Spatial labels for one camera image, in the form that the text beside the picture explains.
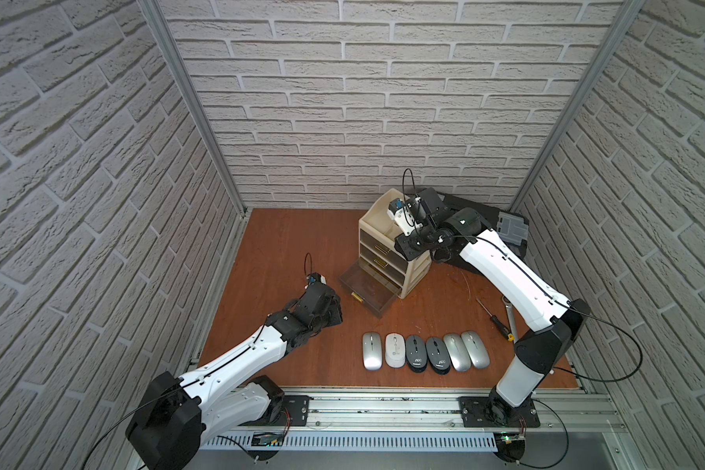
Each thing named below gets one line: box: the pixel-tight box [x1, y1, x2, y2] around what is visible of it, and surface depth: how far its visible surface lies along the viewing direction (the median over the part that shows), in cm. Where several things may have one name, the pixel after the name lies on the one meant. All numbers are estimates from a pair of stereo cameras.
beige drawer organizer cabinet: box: [359, 188, 432, 299], surface depth 86 cm
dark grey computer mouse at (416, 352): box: [405, 334, 428, 375], surface depth 84 cm
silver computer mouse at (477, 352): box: [461, 329, 491, 370], surface depth 85 cm
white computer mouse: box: [384, 331, 407, 369], surface depth 84 cm
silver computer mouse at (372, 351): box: [362, 331, 383, 372], surface depth 85 cm
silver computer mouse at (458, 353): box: [442, 332, 472, 373], surface depth 85 cm
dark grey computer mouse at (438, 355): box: [425, 336, 452, 376], surface depth 83 cm
